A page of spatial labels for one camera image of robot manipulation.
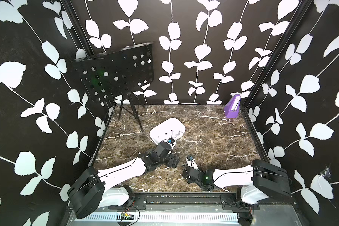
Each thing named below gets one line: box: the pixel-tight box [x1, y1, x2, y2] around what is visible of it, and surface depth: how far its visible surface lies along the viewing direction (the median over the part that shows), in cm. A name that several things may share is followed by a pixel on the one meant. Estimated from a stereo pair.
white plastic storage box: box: [149, 117, 186, 146], surface depth 103 cm
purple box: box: [224, 94, 241, 119], surface depth 111 cm
